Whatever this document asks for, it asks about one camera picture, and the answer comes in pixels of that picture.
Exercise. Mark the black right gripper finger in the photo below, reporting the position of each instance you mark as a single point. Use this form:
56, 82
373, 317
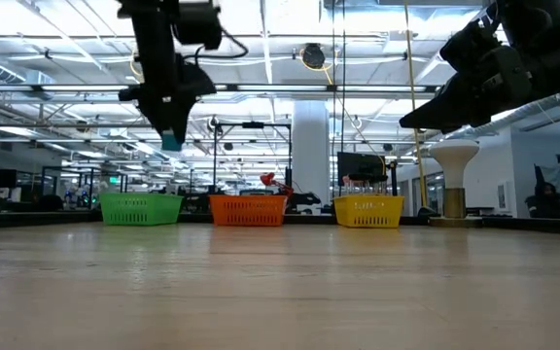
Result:
435, 107
455, 119

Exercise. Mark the teal white charger plug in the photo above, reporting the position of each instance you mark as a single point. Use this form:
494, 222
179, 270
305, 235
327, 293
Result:
171, 142

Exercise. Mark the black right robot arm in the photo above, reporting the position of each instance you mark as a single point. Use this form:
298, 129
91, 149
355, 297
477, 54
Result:
552, 48

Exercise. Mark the white mushroom lamp brass base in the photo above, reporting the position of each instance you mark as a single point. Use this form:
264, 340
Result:
454, 155

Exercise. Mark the green plastic basket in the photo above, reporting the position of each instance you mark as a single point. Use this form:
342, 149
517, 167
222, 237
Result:
139, 209

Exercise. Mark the red desk lamp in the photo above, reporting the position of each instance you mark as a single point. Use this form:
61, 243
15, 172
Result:
267, 178

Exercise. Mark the orange plastic basket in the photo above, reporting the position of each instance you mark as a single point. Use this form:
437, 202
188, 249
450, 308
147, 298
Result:
248, 210

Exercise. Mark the person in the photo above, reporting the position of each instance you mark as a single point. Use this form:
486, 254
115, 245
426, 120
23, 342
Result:
547, 199

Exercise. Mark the yellow plastic basket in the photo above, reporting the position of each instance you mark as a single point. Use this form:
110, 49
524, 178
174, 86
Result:
368, 211

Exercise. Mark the white building column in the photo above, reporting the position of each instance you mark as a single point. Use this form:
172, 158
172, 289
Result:
311, 146

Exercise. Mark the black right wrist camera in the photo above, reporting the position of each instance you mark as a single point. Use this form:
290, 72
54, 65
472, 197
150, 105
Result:
469, 46

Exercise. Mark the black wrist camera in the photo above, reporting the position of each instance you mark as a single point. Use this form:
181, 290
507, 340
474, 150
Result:
469, 46
197, 22

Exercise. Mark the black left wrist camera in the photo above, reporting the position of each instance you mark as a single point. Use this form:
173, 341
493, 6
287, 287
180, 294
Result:
197, 22

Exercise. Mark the black metal stand frame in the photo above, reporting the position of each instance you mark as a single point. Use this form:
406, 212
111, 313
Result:
253, 125

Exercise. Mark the black metal table frame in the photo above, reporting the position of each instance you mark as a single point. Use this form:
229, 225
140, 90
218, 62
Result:
42, 219

